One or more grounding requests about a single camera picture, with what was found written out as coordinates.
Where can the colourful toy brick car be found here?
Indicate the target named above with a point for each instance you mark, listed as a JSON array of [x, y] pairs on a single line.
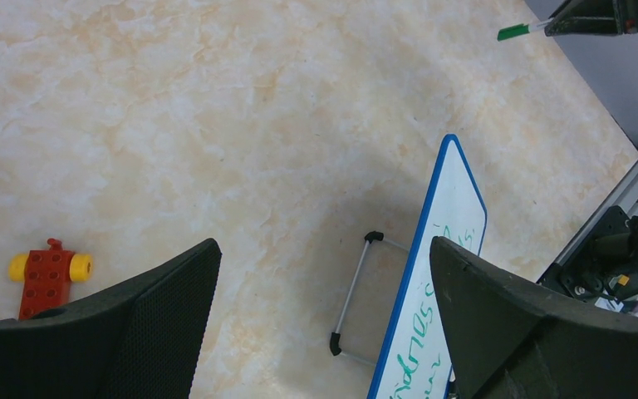
[[47, 275]]

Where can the green whiteboard marker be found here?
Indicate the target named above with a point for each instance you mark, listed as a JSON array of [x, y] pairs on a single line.
[[538, 26]]

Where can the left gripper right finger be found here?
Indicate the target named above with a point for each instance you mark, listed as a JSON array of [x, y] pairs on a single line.
[[511, 338]]

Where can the blue-framed whiteboard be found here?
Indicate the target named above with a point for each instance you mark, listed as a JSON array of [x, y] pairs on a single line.
[[414, 359]]

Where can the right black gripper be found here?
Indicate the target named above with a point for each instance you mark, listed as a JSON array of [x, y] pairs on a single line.
[[594, 17]]

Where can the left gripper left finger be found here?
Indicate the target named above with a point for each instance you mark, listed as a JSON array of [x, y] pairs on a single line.
[[140, 338]]

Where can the green marker cap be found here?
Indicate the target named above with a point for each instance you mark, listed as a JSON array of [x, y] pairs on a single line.
[[512, 32]]

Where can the whiteboard wire stand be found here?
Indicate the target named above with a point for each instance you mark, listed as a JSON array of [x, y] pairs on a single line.
[[353, 297]]

